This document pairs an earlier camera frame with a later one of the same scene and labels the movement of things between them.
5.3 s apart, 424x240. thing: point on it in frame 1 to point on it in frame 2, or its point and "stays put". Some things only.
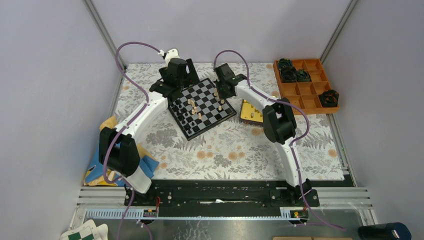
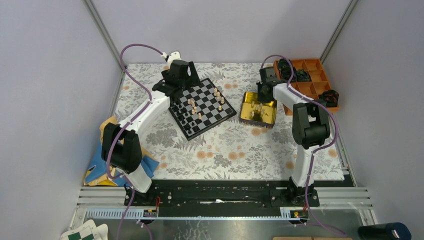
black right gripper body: [222, 94] to [261, 97]
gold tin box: [249, 115] stays put
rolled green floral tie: [302, 76] stays put
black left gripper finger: [194, 77] stays put
